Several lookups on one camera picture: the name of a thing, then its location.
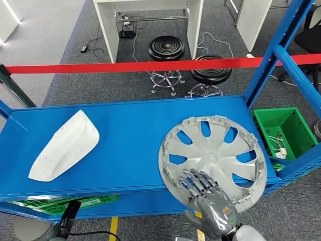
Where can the white desk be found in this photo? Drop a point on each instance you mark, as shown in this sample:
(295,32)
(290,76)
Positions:
(253,23)
(108,33)

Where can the red barrier belt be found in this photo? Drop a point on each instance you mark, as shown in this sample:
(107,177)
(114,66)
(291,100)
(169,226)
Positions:
(125,66)

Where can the black round stool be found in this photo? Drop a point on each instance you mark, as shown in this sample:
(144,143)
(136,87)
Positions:
(210,78)
(166,48)

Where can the chrome stanchion with round base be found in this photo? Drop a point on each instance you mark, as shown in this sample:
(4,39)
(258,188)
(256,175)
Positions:
(27,229)
(318,131)

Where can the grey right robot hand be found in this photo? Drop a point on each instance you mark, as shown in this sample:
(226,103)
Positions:
(215,213)

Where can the black box under desk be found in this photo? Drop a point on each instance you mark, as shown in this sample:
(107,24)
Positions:
(126,34)

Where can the white plastic cover part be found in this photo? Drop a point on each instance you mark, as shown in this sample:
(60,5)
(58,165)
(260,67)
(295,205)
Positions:
(65,149)

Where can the grey plastic wheel hubcap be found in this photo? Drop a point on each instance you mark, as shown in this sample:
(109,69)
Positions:
(215,156)

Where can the black office chair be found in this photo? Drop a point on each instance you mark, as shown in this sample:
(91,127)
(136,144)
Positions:
(308,36)

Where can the white power strip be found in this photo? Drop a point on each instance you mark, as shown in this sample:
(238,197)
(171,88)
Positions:
(249,56)
(126,23)

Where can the blue metal shelf rack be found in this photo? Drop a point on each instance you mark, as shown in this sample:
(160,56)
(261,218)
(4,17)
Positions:
(112,146)

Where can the dark stanchion post with belt head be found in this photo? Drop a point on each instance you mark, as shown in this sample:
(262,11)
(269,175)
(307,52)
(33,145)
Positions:
(17,91)

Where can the green plastic crate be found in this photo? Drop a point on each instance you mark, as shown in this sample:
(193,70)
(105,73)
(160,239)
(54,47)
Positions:
(295,136)
(62,204)

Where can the black power adapter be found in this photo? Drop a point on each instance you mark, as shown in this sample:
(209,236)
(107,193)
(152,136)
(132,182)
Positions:
(84,49)

